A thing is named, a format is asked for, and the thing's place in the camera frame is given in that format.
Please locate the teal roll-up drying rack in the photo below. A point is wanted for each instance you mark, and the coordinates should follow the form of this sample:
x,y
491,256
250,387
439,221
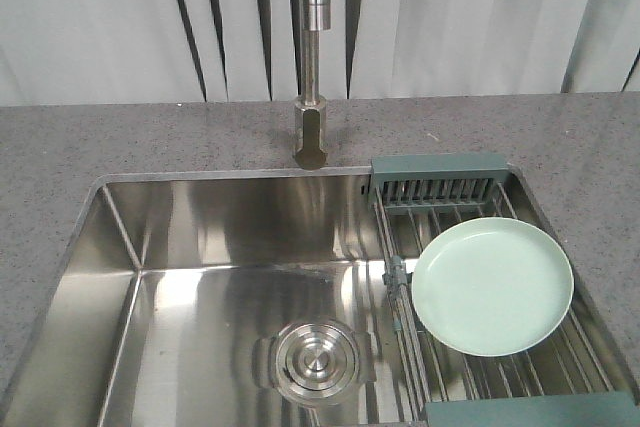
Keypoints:
x,y
575,377

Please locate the stainless steel faucet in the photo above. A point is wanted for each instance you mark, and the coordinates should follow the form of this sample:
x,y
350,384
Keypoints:
x,y
310,152

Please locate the white pleated curtain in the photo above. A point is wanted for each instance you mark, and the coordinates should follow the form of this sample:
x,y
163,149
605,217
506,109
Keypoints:
x,y
140,51

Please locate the light green round plate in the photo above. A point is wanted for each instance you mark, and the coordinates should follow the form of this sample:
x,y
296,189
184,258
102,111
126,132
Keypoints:
x,y
492,287

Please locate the round steel sink drain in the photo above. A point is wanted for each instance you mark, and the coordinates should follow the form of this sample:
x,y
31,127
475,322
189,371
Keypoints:
x,y
314,363

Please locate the stainless steel sink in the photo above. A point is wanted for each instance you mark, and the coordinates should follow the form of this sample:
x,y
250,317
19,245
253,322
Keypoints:
x,y
169,281

